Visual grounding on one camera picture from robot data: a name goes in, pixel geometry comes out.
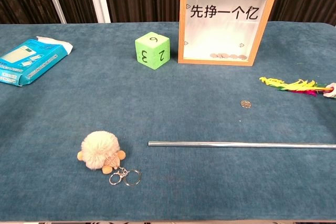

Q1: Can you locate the teal blue table cloth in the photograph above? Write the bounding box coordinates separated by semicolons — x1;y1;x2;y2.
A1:
0;21;336;222

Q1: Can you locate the colourful feather shuttlecock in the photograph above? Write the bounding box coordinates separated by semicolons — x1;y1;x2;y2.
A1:
259;76;336;98

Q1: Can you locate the beige plush pompom keychain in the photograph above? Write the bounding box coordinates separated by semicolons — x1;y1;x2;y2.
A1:
77;130;142;186

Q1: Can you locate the thin silver metal rod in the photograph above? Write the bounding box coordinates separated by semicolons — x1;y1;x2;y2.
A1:
148;141;336;150

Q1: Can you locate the wooden frame money box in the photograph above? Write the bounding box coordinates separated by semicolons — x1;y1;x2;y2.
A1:
177;0;281;67

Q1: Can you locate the green foam number die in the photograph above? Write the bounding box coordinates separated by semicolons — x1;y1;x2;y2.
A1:
134;31;171;70

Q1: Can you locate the blue cardboard product box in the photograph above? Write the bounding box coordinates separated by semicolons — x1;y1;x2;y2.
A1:
0;36;74;87

